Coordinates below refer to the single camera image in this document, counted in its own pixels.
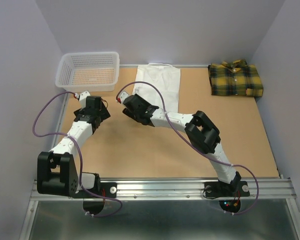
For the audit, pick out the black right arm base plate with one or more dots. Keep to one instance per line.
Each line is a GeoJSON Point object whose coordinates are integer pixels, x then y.
{"type": "Point", "coordinates": [218, 189]}

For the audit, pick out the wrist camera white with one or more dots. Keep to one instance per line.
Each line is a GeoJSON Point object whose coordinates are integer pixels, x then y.
{"type": "Point", "coordinates": [82, 97]}
{"type": "Point", "coordinates": [122, 97]}

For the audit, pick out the white long sleeve shirt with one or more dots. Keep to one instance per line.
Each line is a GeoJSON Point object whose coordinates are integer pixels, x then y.
{"type": "Point", "coordinates": [159, 84]}

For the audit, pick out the yellow plaid folded shirt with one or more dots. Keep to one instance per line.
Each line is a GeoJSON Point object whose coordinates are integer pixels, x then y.
{"type": "Point", "coordinates": [237, 78]}

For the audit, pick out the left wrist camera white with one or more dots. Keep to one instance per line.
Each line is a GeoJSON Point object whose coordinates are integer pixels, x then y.
{"type": "Point", "coordinates": [82, 97]}

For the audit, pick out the aluminium mounting rail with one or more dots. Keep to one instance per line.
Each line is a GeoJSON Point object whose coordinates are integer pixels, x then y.
{"type": "Point", "coordinates": [175, 189]}

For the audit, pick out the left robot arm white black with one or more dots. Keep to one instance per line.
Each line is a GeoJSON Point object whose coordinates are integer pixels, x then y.
{"type": "Point", "coordinates": [56, 169]}

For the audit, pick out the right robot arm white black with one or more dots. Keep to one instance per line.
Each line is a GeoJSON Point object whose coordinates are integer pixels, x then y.
{"type": "Point", "coordinates": [202, 134]}

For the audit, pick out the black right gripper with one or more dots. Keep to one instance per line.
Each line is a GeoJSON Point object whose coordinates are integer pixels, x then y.
{"type": "Point", "coordinates": [142, 100]}

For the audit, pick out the metal table frame edge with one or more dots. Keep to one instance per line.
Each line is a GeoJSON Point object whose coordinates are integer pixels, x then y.
{"type": "Point", "coordinates": [33, 204]}

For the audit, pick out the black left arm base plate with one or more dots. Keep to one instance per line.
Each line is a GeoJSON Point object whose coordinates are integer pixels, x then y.
{"type": "Point", "coordinates": [104, 189]}

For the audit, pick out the white perforated plastic basket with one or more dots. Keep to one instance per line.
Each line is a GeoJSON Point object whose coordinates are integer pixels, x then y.
{"type": "Point", "coordinates": [88, 71]}

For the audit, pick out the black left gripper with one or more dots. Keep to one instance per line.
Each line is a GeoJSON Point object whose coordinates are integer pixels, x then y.
{"type": "Point", "coordinates": [103, 113]}

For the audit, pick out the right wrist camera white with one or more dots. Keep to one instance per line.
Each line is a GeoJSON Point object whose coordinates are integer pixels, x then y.
{"type": "Point", "coordinates": [122, 97]}

